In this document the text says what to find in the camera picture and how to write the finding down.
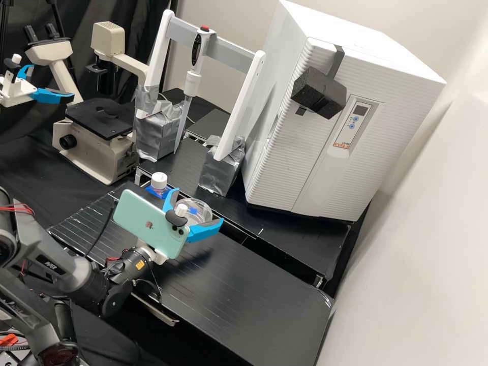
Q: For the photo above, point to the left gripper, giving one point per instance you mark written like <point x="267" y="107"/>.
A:
<point x="17" y="91"/>

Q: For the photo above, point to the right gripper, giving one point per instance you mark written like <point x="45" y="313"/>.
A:
<point x="157" y="256"/>

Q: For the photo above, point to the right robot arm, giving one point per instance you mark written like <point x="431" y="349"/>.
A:
<point x="72" y="272"/>

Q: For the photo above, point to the petri dish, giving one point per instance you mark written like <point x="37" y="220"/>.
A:
<point x="198" y="209"/>

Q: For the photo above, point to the blue bottle holder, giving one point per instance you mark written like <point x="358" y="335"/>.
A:
<point x="162" y="196"/>

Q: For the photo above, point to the small bottle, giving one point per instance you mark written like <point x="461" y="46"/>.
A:
<point x="159" y="181"/>

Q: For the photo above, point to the cream microscope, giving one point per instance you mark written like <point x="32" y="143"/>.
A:
<point x="95" y="145"/>

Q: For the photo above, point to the pipette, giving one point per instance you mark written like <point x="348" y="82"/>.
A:
<point x="198" y="49"/>

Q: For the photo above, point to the white pipette stand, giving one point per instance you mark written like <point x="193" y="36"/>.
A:
<point x="228" y="51"/>

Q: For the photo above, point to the white incubator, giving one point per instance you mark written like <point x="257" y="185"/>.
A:
<point x="335" y="23"/>

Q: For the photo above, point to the right wrist camera phone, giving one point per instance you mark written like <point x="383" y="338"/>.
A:
<point x="148" y="219"/>

